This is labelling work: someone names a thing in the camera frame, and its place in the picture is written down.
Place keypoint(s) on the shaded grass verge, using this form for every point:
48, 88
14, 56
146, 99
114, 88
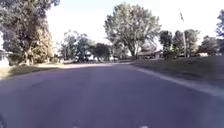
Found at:
186, 66

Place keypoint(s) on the utility pole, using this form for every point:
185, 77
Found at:
184, 41

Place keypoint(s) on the pale concrete kerb strip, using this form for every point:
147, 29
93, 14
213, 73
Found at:
186, 83

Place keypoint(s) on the grey asphalt road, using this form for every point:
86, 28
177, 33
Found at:
100, 96

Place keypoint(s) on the group of trees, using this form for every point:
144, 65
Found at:
200, 43

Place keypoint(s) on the large leafy tree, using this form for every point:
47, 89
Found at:
26, 26

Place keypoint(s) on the dry grass verge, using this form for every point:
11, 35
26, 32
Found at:
16, 70

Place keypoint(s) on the low house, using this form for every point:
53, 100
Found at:
150, 54

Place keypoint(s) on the tall broad tree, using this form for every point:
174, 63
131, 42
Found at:
133, 23

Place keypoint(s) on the row of distant trees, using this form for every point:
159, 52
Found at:
83, 46

